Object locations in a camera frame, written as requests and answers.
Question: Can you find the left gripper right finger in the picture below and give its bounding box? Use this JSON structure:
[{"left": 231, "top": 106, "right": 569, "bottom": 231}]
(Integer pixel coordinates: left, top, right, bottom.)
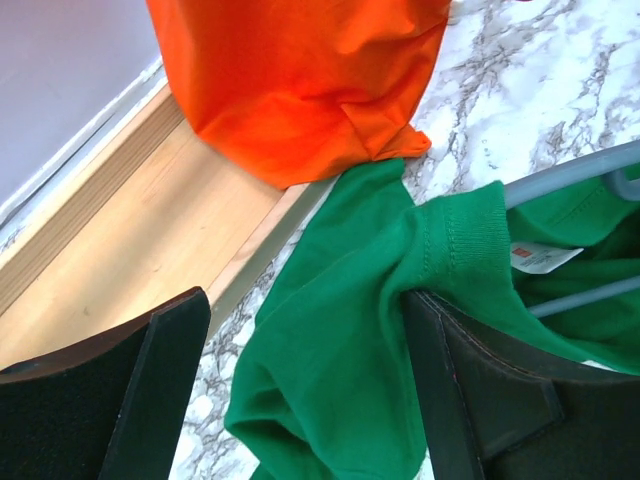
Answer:
[{"left": 402, "top": 291, "right": 639, "bottom": 479}]

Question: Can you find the blue grey plastic hanger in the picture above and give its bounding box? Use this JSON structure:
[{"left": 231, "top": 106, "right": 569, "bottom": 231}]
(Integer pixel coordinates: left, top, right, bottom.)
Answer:
[{"left": 504, "top": 140, "right": 639, "bottom": 318}]

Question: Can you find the wooden clothes rack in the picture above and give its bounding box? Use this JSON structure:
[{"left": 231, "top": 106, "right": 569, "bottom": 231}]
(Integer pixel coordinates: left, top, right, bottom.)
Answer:
[{"left": 1, "top": 88, "right": 327, "bottom": 366}]

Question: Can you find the green t shirt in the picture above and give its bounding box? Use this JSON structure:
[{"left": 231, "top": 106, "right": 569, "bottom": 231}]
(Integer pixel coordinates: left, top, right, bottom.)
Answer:
[{"left": 225, "top": 159, "right": 639, "bottom": 479}]

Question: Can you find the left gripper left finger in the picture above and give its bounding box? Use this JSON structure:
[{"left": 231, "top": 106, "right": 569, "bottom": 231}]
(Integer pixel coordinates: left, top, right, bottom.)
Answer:
[{"left": 1, "top": 287, "right": 211, "bottom": 479}]

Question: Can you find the orange t shirt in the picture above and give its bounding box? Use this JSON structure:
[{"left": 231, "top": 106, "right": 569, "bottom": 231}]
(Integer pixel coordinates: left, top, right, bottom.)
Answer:
[{"left": 148, "top": 0, "right": 451, "bottom": 189}]

